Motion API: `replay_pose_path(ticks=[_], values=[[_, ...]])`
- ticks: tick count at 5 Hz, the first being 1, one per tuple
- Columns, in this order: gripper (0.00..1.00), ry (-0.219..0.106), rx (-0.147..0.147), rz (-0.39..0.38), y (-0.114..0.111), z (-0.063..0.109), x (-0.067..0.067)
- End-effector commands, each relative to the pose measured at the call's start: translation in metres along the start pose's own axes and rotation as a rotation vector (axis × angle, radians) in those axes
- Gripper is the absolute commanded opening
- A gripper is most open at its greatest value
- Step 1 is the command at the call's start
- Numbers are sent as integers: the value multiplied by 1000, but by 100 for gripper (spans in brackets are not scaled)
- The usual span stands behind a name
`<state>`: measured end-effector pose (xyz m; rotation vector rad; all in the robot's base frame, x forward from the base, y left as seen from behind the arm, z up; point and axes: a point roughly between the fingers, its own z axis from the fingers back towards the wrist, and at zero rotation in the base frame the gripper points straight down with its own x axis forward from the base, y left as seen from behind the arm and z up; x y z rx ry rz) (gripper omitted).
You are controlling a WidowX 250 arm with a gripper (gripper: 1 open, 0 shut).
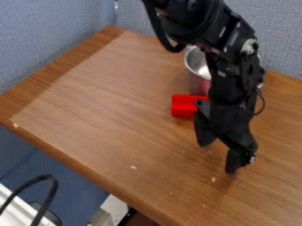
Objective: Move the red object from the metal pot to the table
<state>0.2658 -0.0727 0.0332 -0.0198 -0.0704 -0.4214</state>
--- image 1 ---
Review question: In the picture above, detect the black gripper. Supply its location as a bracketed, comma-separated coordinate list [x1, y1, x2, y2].
[192, 98, 260, 175]

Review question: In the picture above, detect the red plastic block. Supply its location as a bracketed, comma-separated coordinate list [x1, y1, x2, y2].
[171, 94, 208, 117]

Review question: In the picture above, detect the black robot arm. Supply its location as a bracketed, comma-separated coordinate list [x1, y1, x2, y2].
[142, 0, 266, 174]

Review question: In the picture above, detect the metal pot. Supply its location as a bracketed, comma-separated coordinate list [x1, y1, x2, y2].
[184, 46, 264, 102]

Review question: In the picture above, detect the white table frame part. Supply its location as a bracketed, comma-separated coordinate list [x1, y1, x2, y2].
[85, 193, 131, 226]

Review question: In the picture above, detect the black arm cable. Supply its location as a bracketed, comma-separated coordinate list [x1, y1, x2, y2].
[143, 3, 186, 54]

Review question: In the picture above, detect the black cable loop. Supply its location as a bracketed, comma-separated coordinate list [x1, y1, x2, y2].
[0, 174, 59, 226]

